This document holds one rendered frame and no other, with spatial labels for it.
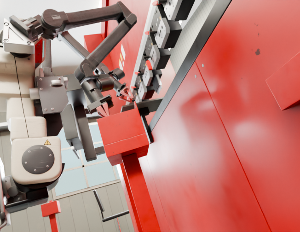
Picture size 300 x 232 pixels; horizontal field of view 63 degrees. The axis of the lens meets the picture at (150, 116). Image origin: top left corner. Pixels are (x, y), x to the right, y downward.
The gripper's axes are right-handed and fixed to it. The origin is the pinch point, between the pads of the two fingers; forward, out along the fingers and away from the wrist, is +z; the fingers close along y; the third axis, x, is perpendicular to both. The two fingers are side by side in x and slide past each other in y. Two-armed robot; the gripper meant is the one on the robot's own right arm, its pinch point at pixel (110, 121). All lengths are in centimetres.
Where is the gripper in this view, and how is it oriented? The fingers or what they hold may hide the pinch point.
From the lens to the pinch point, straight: 97.3
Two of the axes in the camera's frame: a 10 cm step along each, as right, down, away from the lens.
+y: 8.5, -4.8, 2.4
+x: -0.6, 3.7, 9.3
